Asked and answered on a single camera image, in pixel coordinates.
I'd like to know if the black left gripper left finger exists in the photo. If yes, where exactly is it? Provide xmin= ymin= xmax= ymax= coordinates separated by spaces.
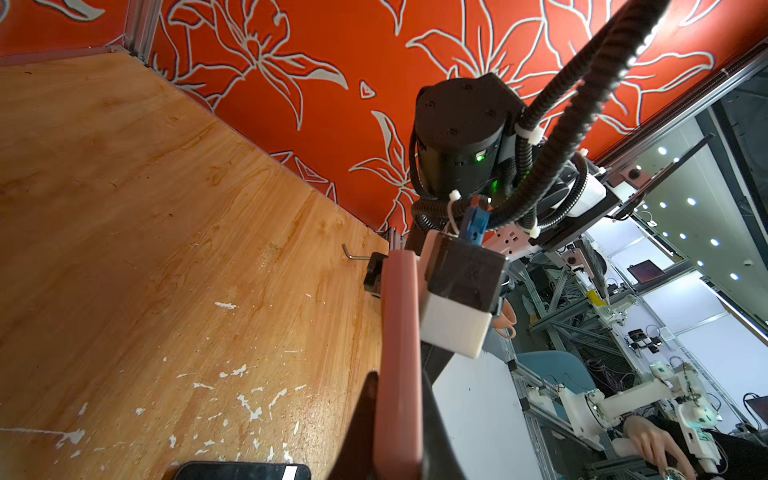
xmin=328 ymin=371 xmax=379 ymax=480

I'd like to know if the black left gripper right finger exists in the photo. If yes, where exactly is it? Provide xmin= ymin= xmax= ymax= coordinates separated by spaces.
xmin=420 ymin=344 xmax=466 ymax=479

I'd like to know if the pink phone case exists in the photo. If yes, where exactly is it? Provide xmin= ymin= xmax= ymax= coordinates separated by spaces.
xmin=373 ymin=250 xmax=423 ymax=479

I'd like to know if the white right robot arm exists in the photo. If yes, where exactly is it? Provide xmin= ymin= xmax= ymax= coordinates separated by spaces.
xmin=407 ymin=1 xmax=669 ymax=251

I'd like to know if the black phone left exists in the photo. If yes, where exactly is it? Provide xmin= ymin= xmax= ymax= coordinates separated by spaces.
xmin=173 ymin=461 xmax=312 ymax=480

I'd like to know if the person hand outside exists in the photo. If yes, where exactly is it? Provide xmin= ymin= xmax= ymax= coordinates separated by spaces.
xmin=623 ymin=415 xmax=697 ymax=479

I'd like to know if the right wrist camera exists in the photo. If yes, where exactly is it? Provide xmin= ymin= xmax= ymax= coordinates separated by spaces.
xmin=417 ymin=196 xmax=508 ymax=359

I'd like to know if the aluminium frame post right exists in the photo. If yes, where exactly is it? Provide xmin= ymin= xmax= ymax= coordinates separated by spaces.
xmin=123 ymin=0 xmax=163 ymax=65

